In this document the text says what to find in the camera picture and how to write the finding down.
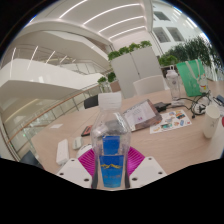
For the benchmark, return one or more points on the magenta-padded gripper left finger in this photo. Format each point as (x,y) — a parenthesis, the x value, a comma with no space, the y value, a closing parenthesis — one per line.
(74,171)

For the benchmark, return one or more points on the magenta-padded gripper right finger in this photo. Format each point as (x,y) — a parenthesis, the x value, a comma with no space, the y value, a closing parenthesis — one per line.
(146,170)

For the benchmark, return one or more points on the clear blue-labelled water bottle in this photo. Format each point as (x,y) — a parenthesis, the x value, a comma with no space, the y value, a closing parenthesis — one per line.
(111,150)

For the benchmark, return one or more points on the long white remote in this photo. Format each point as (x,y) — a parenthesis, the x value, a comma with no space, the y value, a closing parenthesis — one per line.
(62,151)

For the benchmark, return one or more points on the small white box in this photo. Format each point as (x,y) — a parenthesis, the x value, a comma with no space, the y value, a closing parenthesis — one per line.
(77,142)

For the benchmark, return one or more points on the small black and red device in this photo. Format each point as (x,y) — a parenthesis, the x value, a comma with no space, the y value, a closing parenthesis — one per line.
(86,130)

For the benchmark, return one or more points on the black chair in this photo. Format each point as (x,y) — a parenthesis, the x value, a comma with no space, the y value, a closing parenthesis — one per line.
(90,101)
(31,160)

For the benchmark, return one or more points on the white paper slip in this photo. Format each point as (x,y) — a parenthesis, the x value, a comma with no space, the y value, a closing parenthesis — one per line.
(56,126)

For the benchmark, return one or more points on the colourful sticker sheet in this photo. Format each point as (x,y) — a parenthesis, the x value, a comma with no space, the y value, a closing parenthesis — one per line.
(170,121)

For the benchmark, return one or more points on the black power adapter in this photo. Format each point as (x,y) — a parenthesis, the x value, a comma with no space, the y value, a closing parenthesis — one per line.
(162,106)

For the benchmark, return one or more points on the white ceramic mug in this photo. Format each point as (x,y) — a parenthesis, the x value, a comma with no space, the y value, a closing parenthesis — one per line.
(211,121)

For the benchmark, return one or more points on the white chair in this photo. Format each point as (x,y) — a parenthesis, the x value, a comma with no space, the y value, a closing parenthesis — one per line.
(149,85)

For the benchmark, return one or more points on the clear tumbler with white lid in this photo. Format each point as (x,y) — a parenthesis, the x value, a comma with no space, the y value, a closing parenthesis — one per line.
(173,85)

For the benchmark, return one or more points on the white cabinet topped with plants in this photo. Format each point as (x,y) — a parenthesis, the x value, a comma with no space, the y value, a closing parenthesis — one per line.
(136,71)

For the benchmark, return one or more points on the green tote bag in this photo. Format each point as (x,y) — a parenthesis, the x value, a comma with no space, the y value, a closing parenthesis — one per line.
(190,78)

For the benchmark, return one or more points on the row of green plants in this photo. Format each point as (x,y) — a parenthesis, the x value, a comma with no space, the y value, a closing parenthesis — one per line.
(191,50)

